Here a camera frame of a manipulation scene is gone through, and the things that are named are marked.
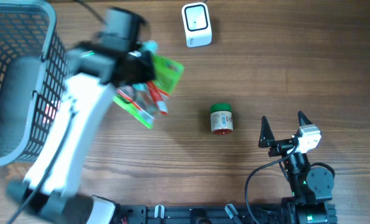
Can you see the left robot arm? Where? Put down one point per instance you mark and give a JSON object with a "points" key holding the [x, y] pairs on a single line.
{"points": [[50, 187]]}

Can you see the white barcode scanner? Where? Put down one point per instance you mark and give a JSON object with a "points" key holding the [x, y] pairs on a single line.
{"points": [[197, 24]]}

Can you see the green gummy candy bag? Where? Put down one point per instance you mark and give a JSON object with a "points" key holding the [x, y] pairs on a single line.
{"points": [[140, 105]]}

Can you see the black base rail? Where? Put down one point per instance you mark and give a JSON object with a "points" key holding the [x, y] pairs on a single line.
{"points": [[262, 213]]}

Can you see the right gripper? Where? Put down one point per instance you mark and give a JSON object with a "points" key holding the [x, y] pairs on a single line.
{"points": [[267, 140]]}

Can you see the red stick sachet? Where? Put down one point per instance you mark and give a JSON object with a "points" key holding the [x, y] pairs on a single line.
{"points": [[159, 97]]}

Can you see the green lid jar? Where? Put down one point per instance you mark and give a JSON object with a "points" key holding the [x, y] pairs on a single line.
{"points": [[221, 118]]}

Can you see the teal white wipes packet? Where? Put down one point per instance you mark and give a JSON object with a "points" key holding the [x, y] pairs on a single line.
{"points": [[144, 68]]}

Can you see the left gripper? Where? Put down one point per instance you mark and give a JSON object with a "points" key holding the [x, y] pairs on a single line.
{"points": [[146, 72]]}

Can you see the small red orange box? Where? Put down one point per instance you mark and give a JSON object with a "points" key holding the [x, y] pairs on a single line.
{"points": [[50, 112]]}

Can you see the grey plastic mesh basket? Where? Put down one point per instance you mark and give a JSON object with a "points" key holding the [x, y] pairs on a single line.
{"points": [[32, 72]]}

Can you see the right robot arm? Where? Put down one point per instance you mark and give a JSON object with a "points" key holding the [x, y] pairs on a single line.
{"points": [[311, 183]]}

